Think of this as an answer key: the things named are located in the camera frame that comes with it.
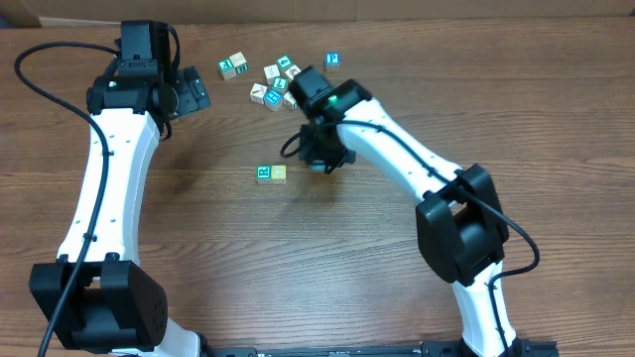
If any blue P wooden block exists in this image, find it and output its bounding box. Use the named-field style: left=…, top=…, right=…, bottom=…
left=324, top=52, right=340, bottom=72

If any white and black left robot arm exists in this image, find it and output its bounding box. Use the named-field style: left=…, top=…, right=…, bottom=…
left=29, top=66, right=210, bottom=356

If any green top wooden block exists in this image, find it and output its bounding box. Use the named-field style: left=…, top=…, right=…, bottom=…
left=276, top=55, right=294, bottom=71

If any blue H wooden block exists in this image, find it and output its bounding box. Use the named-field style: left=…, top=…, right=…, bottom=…
left=264, top=89, right=283, bottom=111

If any green R wooden block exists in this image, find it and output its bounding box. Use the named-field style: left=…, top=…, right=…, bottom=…
left=256, top=165, right=272, bottom=183

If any white block with 2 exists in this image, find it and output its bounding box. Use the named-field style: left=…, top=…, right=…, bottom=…
left=229, top=52, right=249, bottom=74

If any white acorn picture block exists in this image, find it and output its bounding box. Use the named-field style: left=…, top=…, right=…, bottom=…
left=284, top=64, right=302, bottom=80

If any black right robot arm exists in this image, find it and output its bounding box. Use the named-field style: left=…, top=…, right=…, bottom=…
left=290, top=70, right=520, bottom=356

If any white block blue side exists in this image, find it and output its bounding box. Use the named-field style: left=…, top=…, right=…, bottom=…
left=310, top=164, right=325, bottom=173

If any yellow G wooden block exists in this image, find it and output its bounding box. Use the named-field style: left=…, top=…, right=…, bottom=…
left=271, top=165, right=287, bottom=183

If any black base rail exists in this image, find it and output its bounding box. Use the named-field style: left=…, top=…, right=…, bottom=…
left=201, top=339, right=560, bottom=357

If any green L wooden block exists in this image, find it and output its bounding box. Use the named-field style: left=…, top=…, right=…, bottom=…
left=272, top=76, right=290, bottom=94

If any white hammer picture block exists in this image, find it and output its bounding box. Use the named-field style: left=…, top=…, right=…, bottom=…
left=249, top=83, right=269, bottom=104

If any green letter wooden block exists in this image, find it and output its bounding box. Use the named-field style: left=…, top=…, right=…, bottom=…
left=217, top=58, right=237, bottom=80

